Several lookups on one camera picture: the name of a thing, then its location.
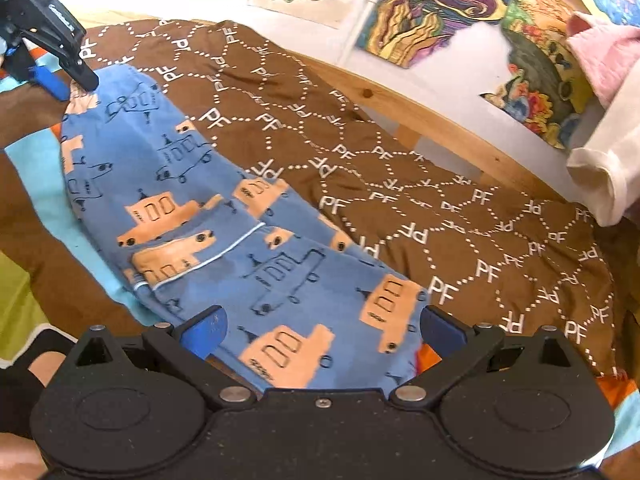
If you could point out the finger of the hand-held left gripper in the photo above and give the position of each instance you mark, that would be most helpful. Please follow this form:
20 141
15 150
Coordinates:
47 82
55 30

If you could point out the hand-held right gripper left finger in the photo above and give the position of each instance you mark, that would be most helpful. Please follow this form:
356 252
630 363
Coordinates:
202 331

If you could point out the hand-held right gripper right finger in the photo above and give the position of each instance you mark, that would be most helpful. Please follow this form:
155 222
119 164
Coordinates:
442 330

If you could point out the blue printed pants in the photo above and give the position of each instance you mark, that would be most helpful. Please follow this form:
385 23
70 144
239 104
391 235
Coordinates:
300 270

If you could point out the colourful striped bed sheet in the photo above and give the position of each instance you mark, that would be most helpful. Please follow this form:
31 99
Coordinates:
30 210

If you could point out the brown patterned blanket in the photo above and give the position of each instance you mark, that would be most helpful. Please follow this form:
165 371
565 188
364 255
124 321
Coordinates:
450 200

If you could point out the person's black shorts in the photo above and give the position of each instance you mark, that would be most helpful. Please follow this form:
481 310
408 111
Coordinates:
20 390

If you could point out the person's leg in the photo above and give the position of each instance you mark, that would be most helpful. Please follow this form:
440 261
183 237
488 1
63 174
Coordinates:
17 457

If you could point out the white hanging garment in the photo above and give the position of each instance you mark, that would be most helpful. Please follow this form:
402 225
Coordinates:
610 170

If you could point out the pink hanging garment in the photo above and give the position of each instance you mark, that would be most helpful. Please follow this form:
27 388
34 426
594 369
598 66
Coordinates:
610 55

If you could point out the wooden bed frame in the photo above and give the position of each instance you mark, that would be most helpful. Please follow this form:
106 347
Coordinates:
440 130

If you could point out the dark green fish wall poster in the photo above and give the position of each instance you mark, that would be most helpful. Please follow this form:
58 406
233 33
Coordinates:
545 70

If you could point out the white wall pipe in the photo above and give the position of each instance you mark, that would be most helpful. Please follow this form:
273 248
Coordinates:
352 40

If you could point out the yellow purple swirl wall poster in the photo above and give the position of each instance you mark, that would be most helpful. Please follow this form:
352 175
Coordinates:
430 15

